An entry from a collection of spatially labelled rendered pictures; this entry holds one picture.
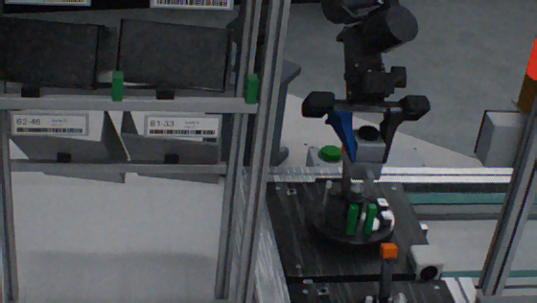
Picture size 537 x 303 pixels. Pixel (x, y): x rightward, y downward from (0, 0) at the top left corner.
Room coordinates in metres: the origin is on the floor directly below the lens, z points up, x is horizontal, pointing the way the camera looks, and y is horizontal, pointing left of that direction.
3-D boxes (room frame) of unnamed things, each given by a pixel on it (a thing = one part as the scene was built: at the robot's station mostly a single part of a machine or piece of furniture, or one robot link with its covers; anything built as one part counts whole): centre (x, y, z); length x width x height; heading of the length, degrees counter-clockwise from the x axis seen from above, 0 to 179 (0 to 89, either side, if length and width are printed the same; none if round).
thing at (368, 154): (1.13, -0.12, 1.11); 0.08 x 0.04 x 0.07; 14
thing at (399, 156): (1.37, -0.15, 0.93); 0.21 x 0.07 x 0.06; 103
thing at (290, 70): (1.46, 0.08, 0.96); 0.15 x 0.15 x 0.20; 68
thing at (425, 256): (1.07, -0.24, 0.97); 0.05 x 0.05 x 0.04; 13
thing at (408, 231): (1.15, -0.12, 0.96); 0.24 x 0.24 x 0.02; 13
